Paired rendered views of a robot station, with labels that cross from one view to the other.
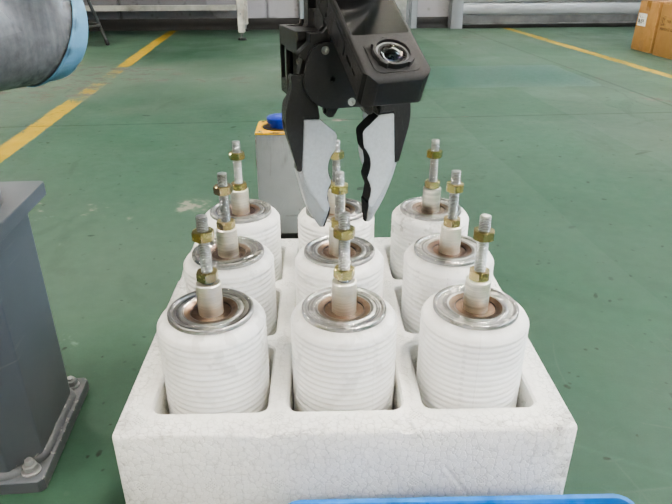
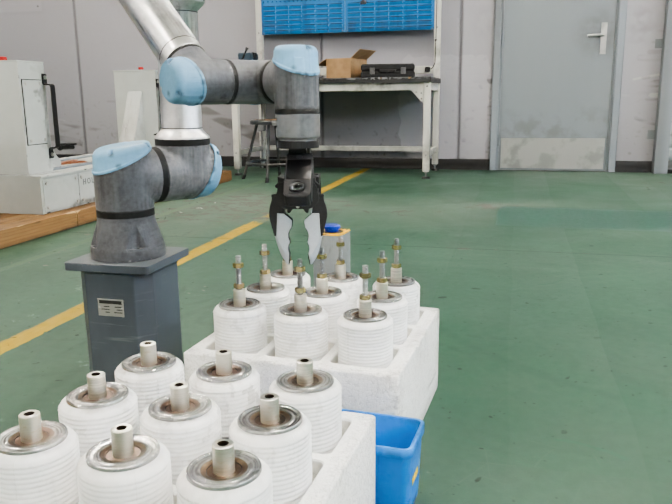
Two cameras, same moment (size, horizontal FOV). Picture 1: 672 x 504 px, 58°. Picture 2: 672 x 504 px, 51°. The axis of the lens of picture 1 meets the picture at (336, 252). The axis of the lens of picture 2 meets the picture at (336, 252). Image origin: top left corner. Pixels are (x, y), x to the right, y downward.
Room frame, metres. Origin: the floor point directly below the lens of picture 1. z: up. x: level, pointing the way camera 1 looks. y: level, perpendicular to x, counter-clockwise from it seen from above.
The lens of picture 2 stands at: (-0.64, -0.47, 0.62)
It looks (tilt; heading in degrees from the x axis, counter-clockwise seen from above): 12 degrees down; 20
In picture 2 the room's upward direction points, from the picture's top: 1 degrees counter-clockwise
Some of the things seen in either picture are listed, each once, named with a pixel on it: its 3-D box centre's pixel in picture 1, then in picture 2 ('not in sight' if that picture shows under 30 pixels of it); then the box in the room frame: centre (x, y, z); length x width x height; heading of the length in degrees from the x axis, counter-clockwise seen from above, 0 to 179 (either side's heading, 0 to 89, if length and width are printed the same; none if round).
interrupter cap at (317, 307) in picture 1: (343, 309); (300, 310); (0.46, -0.01, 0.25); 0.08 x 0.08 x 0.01
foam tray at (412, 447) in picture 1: (339, 374); (323, 371); (0.58, 0.00, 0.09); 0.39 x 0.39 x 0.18; 2
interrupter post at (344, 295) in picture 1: (344, 296); (300, 303); (0.46, -0.01, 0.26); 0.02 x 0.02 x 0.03
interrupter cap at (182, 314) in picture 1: (211, 311); (239, 304); (0.46, 0.11, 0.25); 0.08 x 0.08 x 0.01
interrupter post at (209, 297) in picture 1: (209, 298); (239, 297); (0.46, 0.11, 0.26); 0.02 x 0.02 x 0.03
